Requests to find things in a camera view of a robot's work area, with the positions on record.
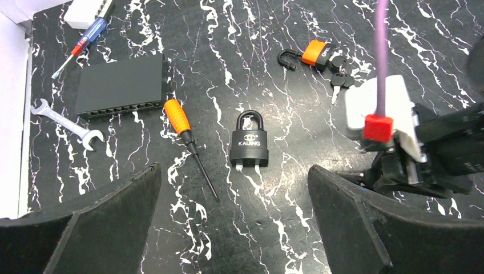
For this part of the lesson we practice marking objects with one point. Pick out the black keys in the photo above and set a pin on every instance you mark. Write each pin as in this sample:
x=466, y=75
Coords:
x=341, y=76

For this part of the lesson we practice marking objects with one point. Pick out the black flat box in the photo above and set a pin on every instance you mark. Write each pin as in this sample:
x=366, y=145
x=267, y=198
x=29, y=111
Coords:
x=129, y=85

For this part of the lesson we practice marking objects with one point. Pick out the orange handled screwdriver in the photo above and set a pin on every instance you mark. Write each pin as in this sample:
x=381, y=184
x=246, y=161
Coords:
x=181, y=125

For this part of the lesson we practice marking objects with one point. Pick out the silver wrench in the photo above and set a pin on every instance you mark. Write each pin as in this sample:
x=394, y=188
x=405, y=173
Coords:
x=86, y=136

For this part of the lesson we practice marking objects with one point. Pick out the red blue screwdriver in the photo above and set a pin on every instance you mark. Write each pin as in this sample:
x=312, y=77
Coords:
x=87, y=38

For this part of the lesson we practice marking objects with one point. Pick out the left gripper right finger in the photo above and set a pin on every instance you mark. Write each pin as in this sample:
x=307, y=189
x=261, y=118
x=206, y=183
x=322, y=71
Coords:
x=365, y=232

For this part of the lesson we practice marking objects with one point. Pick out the orange black padlock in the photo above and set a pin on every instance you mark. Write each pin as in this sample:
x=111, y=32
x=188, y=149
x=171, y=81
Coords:
x=316, y=54

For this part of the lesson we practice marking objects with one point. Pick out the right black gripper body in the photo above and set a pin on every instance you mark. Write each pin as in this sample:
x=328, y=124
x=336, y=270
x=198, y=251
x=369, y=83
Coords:
x=437, y=162

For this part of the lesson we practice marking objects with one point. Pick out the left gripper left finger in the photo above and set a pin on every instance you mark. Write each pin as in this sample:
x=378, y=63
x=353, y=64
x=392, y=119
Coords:
x=102, y=231

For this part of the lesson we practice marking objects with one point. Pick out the white rounded box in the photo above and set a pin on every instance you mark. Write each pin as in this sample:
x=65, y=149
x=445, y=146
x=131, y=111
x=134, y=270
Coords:
x=82, y=13

